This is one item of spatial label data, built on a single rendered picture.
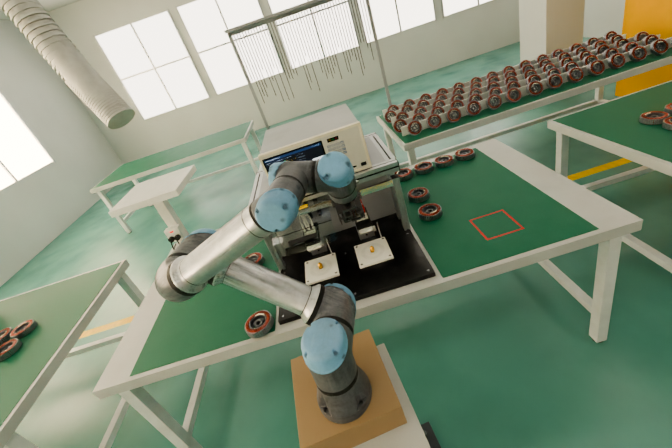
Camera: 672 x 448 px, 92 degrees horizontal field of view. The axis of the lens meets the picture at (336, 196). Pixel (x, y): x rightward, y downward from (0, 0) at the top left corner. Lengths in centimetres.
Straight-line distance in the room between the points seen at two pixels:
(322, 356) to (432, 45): 765
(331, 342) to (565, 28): 461
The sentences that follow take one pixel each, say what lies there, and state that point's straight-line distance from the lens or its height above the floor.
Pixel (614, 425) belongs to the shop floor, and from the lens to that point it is 196.
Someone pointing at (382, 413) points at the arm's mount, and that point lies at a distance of 100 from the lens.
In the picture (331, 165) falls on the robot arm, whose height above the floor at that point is 144.
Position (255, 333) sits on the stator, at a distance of 138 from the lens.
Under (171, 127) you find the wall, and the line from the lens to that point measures 829.
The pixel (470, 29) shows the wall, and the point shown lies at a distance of 846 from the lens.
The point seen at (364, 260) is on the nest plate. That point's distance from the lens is 145.
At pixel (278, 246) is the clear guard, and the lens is 126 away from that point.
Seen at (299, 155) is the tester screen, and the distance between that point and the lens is 136.
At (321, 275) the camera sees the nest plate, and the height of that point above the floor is 78.
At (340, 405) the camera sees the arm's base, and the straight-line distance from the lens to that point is 97.
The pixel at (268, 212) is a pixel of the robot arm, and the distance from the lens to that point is 61.
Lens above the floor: 171
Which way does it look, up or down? 28 degrees down
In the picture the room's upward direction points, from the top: 19 degrees counter-clockwise
